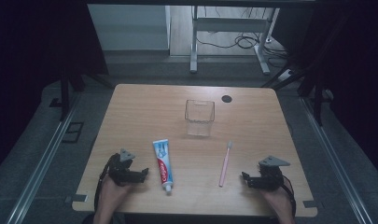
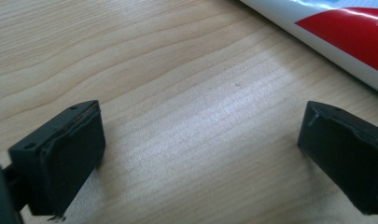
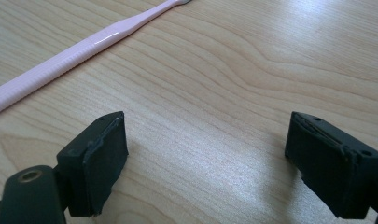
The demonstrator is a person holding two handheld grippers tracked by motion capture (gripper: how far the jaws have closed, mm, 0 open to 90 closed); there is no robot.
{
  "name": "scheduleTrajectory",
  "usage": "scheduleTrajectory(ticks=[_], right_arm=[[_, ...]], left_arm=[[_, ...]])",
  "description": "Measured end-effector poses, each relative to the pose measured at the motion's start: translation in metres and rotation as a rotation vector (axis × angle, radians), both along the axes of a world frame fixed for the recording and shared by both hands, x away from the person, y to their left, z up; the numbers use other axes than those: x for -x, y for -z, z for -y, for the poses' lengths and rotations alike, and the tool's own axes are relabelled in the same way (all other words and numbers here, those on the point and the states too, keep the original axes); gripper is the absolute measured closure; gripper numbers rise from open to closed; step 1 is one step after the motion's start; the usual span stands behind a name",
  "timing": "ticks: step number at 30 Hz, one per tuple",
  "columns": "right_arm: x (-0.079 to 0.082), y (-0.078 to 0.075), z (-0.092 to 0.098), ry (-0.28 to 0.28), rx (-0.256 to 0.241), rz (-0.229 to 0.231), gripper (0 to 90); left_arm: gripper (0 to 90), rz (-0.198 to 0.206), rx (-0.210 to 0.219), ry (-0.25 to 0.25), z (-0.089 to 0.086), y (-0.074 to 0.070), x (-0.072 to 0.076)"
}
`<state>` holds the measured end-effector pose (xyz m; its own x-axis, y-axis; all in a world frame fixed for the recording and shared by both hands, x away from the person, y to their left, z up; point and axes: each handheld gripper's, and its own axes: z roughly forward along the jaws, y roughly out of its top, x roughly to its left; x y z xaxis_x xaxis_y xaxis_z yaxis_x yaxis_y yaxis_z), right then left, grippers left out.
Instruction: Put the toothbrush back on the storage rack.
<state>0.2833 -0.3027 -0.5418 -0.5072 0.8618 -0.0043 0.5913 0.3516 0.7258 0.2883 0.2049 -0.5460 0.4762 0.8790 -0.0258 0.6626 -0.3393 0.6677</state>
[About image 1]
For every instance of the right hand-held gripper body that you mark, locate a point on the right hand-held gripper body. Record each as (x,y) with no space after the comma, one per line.
(269,177)

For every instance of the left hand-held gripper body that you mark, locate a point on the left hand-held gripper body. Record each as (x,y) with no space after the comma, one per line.
(123,172)

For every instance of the toothpaste tube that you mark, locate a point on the toothpaste tube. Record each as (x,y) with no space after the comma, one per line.
(163,165)

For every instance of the pink toothbrush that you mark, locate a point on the pink toothbrush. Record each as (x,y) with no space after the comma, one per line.
(224,166)

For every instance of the clear plastic cup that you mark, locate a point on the clear plastic cup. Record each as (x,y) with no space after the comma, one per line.
(199,119)

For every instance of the person's left hand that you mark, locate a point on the person's left hand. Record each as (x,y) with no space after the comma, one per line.
(110,194)

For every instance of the person's right hand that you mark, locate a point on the person's right hand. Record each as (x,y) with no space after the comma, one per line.
(278,200)

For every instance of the black table grommet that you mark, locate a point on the black table grommet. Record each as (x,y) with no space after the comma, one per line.
(226,99)

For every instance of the black metal stand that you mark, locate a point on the black metal stand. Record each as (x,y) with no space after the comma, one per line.
(317,99)
(64,93)

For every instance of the white power strip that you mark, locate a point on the white power strip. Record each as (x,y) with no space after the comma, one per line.
(286,74)

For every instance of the white panel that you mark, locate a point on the white panel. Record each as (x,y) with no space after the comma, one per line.
(127,28)

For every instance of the aluminium floor rail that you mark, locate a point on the aluminium floor rail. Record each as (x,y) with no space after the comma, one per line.
(43,161)
(333,161)

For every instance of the white desk frame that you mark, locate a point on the white desk frame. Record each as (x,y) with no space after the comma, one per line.
(194,46)

